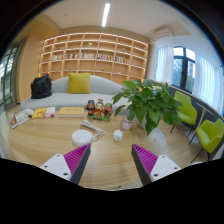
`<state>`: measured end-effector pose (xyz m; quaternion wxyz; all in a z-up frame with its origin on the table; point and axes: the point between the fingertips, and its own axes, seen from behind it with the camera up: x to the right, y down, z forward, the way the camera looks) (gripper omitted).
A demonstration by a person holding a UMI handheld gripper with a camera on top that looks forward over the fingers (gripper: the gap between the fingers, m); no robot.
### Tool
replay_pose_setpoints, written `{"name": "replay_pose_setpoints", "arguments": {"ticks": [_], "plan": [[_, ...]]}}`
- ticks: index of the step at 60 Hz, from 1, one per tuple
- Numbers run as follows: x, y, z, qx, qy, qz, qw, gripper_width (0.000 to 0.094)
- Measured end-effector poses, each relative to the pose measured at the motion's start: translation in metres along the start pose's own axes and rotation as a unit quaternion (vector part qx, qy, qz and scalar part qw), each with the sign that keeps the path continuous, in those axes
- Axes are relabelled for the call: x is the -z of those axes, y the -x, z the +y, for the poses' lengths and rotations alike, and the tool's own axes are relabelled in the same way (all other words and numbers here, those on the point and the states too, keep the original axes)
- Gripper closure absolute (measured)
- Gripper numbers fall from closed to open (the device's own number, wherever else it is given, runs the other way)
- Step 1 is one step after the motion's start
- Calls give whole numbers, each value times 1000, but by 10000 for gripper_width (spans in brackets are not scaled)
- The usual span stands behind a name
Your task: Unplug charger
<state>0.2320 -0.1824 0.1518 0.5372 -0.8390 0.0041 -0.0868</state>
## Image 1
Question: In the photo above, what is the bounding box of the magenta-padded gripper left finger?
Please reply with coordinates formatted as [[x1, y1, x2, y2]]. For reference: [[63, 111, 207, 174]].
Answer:
[[39, 143, 92, 185]]

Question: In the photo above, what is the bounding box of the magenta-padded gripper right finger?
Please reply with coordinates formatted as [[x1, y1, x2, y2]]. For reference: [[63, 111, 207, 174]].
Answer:
[[130, 143, 182, 187]]

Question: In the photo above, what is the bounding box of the small white charger block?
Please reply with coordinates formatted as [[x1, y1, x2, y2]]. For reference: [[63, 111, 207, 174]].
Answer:
[[112, 128, 124, 143]]

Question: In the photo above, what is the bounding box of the round white power strip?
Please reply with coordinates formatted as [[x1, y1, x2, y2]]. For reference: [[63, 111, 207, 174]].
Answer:
[[71, 129, 93, 148]]

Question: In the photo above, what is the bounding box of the white and red book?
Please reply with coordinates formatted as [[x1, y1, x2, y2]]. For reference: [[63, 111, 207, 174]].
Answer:
[[44, 106, 56, 119]]

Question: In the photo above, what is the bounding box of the small yellow book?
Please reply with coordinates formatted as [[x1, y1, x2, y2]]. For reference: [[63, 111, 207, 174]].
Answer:
[[32, 107, 48, 120]]

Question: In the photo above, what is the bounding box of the green chair with dark legs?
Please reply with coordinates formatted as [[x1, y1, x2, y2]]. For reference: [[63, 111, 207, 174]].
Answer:
[[170, 90, 199, 135], [188, 118, 224, 164]]

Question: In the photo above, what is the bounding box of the small white printed cup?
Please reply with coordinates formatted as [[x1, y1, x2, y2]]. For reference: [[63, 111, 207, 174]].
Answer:
[[120, 115, 134, 131]]

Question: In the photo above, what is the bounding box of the stack of white books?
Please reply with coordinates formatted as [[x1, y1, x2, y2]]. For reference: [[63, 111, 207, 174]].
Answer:
[[9, 107, 36, 130]]

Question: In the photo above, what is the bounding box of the potted green leafy plant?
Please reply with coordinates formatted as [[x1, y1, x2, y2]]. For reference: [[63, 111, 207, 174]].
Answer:
[[111, 78, 184, 136]]

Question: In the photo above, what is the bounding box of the light grey curved sofa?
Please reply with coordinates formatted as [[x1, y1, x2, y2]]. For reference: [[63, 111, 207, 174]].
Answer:
[[19, 74, 135, 112]]

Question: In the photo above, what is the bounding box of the colourful figurine set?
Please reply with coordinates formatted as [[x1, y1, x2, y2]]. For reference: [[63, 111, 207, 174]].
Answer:
[[84, 98, 114, 122]]

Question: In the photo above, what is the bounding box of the small round side table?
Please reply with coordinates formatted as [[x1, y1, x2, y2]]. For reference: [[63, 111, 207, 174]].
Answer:
[[186, 102, 215, 145]]

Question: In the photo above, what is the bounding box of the black bag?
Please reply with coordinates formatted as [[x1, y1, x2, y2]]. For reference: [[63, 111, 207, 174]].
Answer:
[[30, 73, 53, 100]]

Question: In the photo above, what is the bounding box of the yellow cushion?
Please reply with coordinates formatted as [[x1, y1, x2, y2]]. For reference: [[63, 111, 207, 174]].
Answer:
[[67, 72, 92, 95]]

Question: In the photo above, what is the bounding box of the wide white sheer curtain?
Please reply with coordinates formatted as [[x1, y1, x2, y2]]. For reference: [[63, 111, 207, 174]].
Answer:
[[193, 54, 224, 115]]

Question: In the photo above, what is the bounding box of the dark-framed arched window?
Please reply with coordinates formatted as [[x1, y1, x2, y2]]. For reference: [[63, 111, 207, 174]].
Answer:
[[172, 46, 197, 95]]

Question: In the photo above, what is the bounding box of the narrow white sheer curtain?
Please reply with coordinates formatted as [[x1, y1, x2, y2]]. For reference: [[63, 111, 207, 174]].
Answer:
[[154, 44, 175, 86]]

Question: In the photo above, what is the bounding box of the long ceiling light strip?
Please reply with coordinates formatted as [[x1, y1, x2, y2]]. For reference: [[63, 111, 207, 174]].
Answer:
[[101, 3, 111, 28]]

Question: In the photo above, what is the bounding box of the white power strip cable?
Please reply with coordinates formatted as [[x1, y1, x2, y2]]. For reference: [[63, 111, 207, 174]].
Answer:
[[80, 119, 106, 141]]

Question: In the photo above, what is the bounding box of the glass door with grey frame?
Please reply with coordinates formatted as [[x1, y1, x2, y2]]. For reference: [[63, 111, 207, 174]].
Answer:
[[0, 39, 26, 111]]

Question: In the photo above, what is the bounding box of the wooden wall shelf unit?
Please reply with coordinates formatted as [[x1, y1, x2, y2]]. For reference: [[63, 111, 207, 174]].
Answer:
[[38, 32, 150, 85]]

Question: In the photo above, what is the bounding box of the white wall air conditioner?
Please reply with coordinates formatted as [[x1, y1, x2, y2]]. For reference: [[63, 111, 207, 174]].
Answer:
[[152, 27, 174, 42]]

